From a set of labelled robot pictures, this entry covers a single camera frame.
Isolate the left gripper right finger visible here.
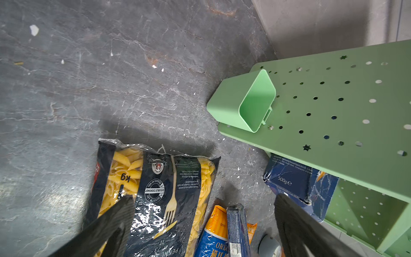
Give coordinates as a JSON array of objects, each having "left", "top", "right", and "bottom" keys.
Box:
[{"left": 275, "top": 194, "right": 359, "bottom": 257}]

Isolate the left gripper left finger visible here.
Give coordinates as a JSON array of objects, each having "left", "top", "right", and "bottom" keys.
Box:
[{"left": 51, "top": 195, "right": 134, "bottom": 257}]

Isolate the blue Barilla rigatoni box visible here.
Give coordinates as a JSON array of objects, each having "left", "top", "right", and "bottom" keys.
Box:
[{"left": 263, "top": 154, "right": 339, "bottom": 223}]

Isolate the small blue pasta box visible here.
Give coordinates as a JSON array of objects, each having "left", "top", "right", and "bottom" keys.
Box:
[{"left": 226, "top": 204, "right": 251, "bottom": 257}]

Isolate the black penne pasta bag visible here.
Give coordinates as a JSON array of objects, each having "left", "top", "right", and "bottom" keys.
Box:
[{"left": 83, "top": 139, "right": 220, "bottom": 257}]

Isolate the blue orecchiette pasta bag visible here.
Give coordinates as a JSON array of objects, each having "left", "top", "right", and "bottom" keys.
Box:
[{"left": 194, "top": 205, "right": 257, "bottom": 257}]

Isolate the green two-tier shelf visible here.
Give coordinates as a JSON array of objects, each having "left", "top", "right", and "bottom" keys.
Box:
[{"left": 218, "top": 40, "right": 411, "bottom": 257}]

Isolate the small grey clock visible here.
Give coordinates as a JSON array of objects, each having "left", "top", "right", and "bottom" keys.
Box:
[{"left": 258, "top": 234, "right": 281, "bottom": 257}]

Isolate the small green cup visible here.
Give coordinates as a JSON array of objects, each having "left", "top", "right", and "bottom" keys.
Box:
[{"left": 206, "top": 69, "right": 277, "bottom": 133}]

